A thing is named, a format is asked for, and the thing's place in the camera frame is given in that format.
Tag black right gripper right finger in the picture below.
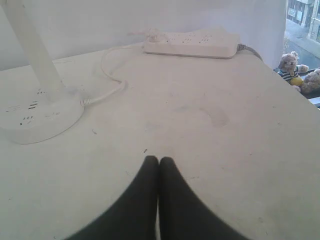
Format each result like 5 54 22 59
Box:
158 157 247 240

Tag white desk lamp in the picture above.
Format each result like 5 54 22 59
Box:
0 0 84 145

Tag white power strip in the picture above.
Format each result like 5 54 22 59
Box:
143 27 241 59

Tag brown teddy bear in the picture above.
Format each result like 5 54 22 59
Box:
290 68 320 95

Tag grey power strip cable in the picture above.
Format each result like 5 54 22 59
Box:
235 43 264 62

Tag teddy bear striped shirt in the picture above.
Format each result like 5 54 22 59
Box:
278 51 309 87

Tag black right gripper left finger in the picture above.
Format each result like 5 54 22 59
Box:
68 155 159 240

